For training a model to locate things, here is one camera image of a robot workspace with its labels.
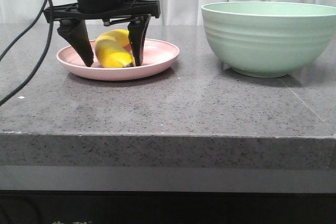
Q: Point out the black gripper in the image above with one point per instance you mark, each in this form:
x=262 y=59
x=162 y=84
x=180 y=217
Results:
x=73 y=29

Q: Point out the yellow banana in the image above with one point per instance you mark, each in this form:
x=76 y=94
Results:
x=110 y=49

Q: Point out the pink plate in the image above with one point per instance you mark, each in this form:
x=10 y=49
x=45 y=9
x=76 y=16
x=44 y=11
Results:
x=158 y=56

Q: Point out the green ribbed bowl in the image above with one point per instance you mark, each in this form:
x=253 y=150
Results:
x=268 y=39

